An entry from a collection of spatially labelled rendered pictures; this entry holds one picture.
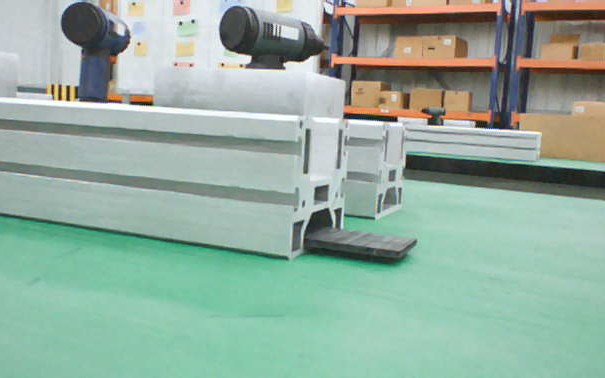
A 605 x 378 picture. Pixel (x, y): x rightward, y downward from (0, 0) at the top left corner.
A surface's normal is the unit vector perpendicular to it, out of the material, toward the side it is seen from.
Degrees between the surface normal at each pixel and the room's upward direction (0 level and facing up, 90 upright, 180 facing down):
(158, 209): 90
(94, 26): 90
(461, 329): 0
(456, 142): 90
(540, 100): 90
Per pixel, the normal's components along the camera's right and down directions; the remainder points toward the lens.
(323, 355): 0.06, -0.99
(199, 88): -0.37, 0.08
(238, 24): -0.63, 0.05
